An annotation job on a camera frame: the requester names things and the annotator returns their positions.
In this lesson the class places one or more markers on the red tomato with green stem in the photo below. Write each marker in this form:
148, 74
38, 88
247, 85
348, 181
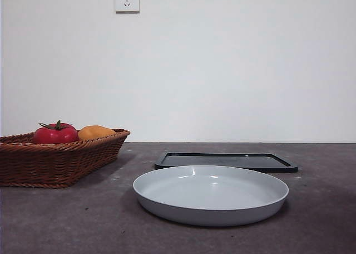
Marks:
54, 135

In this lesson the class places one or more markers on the orange-yellow round fruit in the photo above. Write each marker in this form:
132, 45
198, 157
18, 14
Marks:
96, 132

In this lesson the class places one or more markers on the pale grey round plate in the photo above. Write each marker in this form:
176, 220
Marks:
211, 198

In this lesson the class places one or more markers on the dark rectangular tray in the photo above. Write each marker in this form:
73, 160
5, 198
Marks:
267, 162

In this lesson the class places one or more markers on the brown wicker basket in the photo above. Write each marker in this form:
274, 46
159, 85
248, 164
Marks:
41, 162

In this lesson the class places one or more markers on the white wall socket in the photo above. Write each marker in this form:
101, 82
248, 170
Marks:
127, 0

